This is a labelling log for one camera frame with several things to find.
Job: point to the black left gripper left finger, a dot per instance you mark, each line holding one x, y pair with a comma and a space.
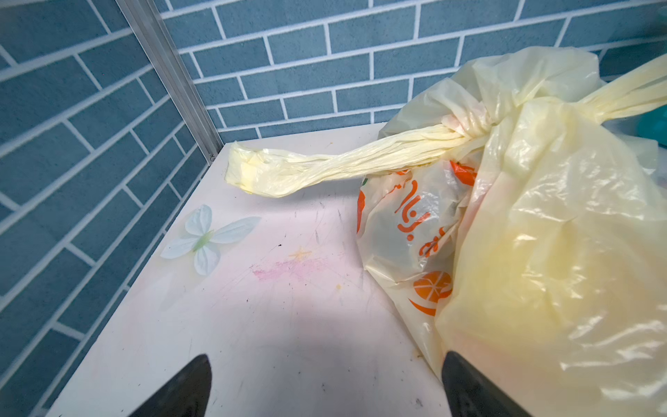
185, 394

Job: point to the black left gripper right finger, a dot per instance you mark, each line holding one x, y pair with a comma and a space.
470, 393

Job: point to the yellow translucent plastic bag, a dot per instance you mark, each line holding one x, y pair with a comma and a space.
509, 225

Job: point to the teal plastic basket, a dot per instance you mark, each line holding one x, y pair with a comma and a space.
653, 125

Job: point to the aluminium corner post left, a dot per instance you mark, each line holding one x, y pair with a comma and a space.
152, 34

